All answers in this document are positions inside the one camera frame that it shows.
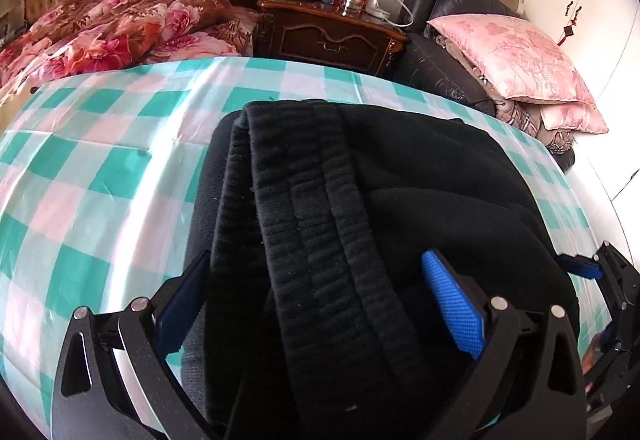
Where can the glass jar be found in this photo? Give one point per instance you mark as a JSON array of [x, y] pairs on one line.
[[352, 5]]

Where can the black pants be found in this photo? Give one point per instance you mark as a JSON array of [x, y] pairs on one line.
[[350, 200]]

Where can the dark wooden nightstand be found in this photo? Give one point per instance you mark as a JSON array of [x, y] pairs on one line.
[[325, 37]]

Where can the teal checked bed sheet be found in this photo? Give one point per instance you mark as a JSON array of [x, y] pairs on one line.
[[100, 170]]

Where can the large pink pillow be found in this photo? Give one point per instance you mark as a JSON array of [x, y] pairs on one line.
[[520, 60]]

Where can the black leather sofa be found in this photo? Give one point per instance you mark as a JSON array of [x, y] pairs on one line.
[[440, 65]]

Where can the red floral quilt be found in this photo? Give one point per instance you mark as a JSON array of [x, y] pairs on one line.
[[125, 25]]

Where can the white power strip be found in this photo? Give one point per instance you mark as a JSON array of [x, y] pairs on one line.
[[377, 10]]

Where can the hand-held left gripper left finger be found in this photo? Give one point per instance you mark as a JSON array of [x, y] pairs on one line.
[[172, 320]]

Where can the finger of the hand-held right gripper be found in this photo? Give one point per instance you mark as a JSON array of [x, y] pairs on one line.
[[577, 266], [625, 360]]

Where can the small pink pillow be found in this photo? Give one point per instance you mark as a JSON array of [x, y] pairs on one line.
[[575, 117]]

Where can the red hanging ornament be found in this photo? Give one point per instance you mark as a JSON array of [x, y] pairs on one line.
[[565, 32]]

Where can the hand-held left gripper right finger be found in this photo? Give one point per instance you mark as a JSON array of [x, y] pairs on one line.
[[455, 305]]

